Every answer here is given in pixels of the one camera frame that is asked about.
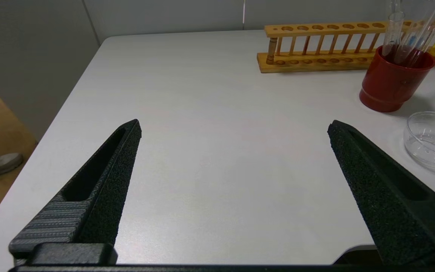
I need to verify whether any test tube with blue pigment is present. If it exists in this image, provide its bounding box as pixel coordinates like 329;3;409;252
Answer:
406;15;422;48

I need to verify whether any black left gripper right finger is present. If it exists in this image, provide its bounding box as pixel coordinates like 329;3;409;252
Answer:
328;120;435;264

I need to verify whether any wooden test tube rack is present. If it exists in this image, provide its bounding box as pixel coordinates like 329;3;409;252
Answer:
257;18;435;73

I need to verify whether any empty clear test tube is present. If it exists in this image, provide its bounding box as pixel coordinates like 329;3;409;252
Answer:
414;0;435;66
382;0;406;57
399;0;435;63

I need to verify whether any red plastic cup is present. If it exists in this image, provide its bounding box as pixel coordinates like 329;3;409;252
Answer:
359;45;435;113

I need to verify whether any clear glass beaker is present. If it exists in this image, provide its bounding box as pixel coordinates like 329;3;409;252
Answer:
403;111;435;175

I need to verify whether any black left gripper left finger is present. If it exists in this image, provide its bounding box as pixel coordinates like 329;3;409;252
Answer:
9;119;142;265

